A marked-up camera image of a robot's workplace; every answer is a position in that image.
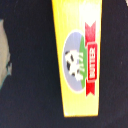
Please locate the yellow butter box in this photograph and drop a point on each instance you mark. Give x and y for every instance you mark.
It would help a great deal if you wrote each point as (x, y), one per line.
(78, 34)

